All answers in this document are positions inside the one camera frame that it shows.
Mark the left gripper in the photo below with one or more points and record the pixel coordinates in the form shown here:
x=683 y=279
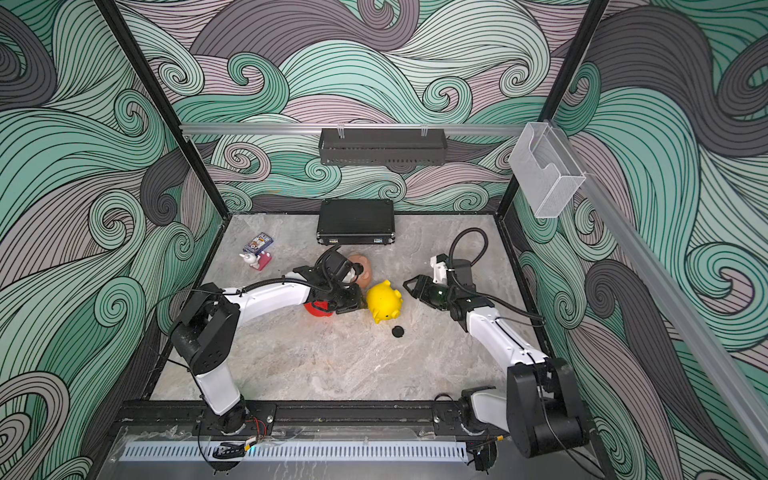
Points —
x=356 y=300

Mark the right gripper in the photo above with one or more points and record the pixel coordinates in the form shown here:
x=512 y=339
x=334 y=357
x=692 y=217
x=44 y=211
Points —
x=422 y=288

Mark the pink piggy bank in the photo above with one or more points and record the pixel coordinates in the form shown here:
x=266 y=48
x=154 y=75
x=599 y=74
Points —
x=363 y=273

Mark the red piggy bank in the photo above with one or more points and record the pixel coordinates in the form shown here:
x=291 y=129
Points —
x=319 y=309

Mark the yellow piggy bank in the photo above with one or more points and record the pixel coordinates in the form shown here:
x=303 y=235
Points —
x=384 y=302

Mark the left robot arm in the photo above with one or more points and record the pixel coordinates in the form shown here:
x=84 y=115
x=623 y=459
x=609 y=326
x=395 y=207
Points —
x=207 y=328

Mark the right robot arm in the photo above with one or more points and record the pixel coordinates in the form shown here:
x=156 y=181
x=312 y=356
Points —
x=540 y=408

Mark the black case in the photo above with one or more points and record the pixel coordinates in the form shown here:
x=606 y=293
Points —
x=356 y=222

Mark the white pink bunny toy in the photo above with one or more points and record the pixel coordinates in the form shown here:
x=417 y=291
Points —
x=258 y=261

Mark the card box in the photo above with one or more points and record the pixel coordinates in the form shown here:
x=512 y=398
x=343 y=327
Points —
x=258 y=244

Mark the clear plastic holder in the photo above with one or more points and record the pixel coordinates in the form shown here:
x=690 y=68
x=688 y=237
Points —
x=546 y=168

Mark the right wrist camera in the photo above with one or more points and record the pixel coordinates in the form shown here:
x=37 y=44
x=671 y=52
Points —
x=440 y=269

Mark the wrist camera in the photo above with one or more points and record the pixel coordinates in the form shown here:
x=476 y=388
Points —
x=335 y=267
x=440 y=269

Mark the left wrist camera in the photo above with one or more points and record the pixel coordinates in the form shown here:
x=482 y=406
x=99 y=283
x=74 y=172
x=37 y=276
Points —
x=335 y=267

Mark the black wall shelf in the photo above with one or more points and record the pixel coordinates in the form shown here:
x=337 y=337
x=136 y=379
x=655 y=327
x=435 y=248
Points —
x=368 y=147

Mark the white cable duct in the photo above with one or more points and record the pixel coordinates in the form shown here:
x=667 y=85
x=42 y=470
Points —
x=302 y=451

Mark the aluminium rail back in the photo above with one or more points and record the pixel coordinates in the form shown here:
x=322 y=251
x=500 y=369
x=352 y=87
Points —
x=273 y=128

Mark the aluminium rail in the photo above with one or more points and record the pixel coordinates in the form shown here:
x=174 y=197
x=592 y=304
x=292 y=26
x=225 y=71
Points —
x=273 y=128
x=746 y=404

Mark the aluminium rail right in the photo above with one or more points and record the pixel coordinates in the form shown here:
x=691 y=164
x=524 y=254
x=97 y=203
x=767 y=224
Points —
x=746 y=404

